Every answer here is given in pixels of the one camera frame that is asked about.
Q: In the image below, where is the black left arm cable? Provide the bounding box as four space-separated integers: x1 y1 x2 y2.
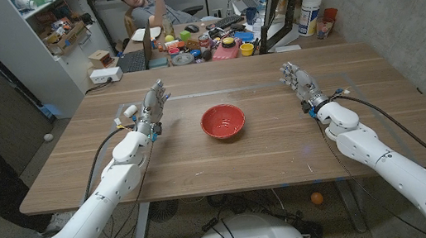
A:
72 123 147 203

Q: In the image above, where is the white shelf unit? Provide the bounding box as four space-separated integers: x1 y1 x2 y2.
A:
0 0 123 127

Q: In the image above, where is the tin can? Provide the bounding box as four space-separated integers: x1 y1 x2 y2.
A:
197 33 213 51

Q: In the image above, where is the patterned cup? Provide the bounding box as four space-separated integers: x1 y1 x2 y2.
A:
314 16 337 42

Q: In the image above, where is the grey table leg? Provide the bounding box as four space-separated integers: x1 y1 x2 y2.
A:
333 176 368 236
127 202 156 238

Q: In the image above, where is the red cup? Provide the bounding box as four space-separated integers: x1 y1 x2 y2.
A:
321 7 340 24

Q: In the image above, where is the white power box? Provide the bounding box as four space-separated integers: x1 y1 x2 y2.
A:
88 65 125 86

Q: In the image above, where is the grey tape strip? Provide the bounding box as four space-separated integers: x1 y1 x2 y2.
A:
108 104 128 131
342 63 426 178

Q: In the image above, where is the dark ball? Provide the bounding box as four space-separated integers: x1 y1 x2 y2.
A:
200 48 214 63

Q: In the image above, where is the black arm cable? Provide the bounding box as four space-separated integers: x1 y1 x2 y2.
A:
333 82 426 206
72 123 147 203

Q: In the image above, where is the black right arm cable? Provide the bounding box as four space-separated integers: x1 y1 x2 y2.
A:
333 82 426 206

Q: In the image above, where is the orange ball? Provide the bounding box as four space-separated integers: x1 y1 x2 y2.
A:
309 190 325 207

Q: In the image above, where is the black laptop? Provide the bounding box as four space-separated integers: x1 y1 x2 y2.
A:
110 19 156 75

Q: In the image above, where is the white plate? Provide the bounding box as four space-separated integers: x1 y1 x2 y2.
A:
129 25 164 45

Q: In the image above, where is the yellow black disc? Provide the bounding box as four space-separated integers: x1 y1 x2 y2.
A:
220 36 237 50

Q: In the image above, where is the black computer mouse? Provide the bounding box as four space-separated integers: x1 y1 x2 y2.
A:
184 22 201 35

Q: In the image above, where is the cardboard box with clutter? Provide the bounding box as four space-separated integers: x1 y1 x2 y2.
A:
39 19 91 59

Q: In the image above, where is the blue plastic floor item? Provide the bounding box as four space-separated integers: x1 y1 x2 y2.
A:
40 100 66 122

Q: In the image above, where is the black power adapter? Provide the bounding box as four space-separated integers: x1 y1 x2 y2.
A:
199 216 220 233

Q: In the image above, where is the round black fan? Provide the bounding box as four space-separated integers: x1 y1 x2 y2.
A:
146 198 182 225

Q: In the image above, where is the pink box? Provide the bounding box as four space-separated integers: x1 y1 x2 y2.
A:
210 39 245 62

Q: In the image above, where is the black keyboard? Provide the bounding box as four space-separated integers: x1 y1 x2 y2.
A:
213 13 246 31

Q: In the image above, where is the seated man grey shirt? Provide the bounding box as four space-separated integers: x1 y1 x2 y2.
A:
112 0 203 36

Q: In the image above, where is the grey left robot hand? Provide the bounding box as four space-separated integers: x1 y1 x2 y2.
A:
129 78 177 138

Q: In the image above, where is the yellow cup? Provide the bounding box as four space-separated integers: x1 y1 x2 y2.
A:
238 41 256 58

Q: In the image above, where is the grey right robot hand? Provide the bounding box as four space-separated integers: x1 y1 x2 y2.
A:
277 57 332 117

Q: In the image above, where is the red bowl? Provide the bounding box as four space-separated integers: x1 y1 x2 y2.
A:
198 101 249 143

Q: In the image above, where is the white bandage roll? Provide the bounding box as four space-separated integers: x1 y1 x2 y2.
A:
122 104 140 120

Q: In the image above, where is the blue mug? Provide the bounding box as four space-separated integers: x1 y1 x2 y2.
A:
244 6 261 26

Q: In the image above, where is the white canister blue label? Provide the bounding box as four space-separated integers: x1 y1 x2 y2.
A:
293 0 327 38

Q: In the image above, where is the teal box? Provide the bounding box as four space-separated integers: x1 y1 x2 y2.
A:
146 56 170 70

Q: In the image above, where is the green cube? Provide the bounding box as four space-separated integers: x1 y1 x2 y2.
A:
178 29 193 44

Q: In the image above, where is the blue container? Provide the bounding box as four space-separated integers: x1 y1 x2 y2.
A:
232 29 256 45

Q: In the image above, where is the small wooden box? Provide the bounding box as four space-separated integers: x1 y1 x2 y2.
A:
87 48 117 71

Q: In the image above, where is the clear glass bottle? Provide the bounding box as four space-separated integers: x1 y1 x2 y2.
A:
161 14 176 39

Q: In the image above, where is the white sneaker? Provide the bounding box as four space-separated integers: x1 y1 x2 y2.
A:
36 215 65 238

